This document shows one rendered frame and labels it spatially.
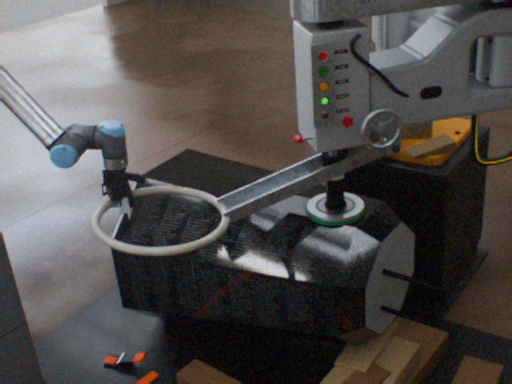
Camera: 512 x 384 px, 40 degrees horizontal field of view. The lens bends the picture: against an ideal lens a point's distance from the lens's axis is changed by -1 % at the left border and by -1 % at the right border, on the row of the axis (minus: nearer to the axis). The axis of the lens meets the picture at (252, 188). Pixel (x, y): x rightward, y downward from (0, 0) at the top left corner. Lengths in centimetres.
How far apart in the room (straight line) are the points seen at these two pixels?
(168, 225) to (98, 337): 81
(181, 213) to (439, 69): 118
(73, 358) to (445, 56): 211
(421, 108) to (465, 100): 17
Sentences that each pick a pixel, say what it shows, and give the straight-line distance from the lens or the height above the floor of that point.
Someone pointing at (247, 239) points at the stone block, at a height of 70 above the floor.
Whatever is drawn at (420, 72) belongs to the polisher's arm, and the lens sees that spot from 250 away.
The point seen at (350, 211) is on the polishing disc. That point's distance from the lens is 264.
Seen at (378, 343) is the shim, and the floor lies 24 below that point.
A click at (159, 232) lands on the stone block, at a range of 298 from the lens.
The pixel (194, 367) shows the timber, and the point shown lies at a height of 14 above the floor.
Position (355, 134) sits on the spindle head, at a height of 115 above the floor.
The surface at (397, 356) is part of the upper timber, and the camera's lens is 292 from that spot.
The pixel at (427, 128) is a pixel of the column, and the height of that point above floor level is 83.
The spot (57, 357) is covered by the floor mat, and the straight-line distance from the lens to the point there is 348.
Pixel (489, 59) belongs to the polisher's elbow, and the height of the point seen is 133.
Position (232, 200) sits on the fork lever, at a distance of 262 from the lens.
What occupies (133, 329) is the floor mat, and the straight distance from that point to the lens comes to 353.
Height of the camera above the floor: 212
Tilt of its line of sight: 27 degrees down
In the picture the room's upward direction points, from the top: 5 degrees counter-clockwise
